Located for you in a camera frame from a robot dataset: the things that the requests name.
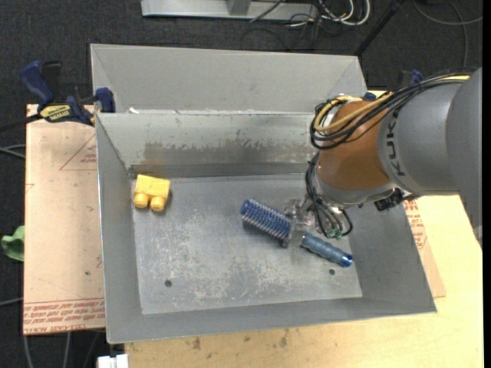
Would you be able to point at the grey metal bin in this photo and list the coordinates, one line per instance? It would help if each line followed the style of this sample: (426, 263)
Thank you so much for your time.
(215, 267)

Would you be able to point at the black cylinder on white bracket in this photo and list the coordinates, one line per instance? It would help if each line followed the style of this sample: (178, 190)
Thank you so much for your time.
(388, 201)

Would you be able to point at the yellow toy building block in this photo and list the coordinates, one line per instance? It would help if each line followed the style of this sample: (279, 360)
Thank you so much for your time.
(150, 191)

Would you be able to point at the brown cardboard board, red print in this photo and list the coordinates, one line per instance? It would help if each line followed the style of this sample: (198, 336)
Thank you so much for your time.
(61, 205)

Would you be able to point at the blue round hairbrush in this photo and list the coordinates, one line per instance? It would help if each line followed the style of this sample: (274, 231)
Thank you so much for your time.
(264, 217)

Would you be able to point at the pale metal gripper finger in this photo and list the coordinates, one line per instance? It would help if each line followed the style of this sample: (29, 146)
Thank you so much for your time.
(294, 207)
(296, 240)

